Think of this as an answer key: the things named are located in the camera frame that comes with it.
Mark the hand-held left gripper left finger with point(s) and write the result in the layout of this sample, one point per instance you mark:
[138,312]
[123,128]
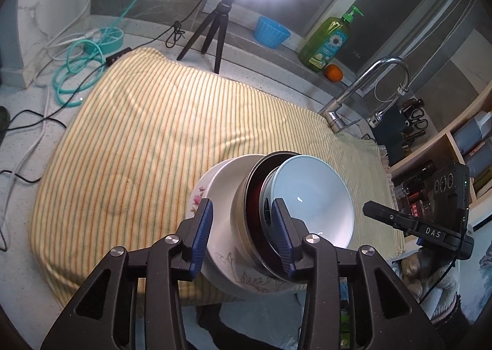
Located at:
[201,231]

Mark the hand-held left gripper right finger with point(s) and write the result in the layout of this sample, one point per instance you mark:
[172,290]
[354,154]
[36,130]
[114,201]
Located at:
[282,234]

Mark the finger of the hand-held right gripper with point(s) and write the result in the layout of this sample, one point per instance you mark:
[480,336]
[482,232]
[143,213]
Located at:
[392,219]

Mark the large pink floral plate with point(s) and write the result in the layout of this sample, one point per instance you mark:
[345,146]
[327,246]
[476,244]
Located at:
[196,198]

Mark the steel bowl with gold outside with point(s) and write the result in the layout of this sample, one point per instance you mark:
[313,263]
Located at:
[242,227]

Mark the small steel bowl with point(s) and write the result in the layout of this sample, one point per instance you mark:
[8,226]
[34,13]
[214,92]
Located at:
[265,196]

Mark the white plate with leaf print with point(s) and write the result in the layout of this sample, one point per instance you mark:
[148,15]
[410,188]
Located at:
[226,196]

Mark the light blue bowl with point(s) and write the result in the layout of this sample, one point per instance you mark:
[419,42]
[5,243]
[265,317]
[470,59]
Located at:
[315,192]

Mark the person's right hand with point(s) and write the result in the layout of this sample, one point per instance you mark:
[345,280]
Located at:
[413,265]

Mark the dark bottle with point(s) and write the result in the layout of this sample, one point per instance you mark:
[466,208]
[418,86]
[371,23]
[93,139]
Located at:
[482,160]
[472,131]

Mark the wooden shelf unit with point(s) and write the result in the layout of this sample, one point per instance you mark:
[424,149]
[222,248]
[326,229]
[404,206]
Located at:
[447,137]

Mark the black scissors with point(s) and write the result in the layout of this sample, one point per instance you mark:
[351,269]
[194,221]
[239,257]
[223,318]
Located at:
[418,119]

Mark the dark knife block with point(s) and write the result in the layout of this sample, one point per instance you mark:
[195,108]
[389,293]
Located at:
[392,131]

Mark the yellow striped towel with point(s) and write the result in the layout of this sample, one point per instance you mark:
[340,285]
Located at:
[153,142]

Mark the chrome kitchen faucet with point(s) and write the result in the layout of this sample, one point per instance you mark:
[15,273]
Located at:
[361,79]

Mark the orange fruit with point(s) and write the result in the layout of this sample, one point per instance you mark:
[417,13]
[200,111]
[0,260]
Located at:
[333,72]

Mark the green dish soap bottle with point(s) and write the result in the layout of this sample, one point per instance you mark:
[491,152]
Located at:
[326,42]

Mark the blue ribbed plastic bowl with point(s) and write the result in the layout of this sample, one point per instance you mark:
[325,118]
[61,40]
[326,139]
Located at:
[271,33]

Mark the teal round power strip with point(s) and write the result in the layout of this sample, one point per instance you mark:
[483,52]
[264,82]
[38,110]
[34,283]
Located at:
[111,40]

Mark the black mini tripod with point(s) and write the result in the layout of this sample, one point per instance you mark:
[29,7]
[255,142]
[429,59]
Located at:
[221,16]

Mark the dark green plastic object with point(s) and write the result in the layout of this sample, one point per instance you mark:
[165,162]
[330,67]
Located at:
[3,121]

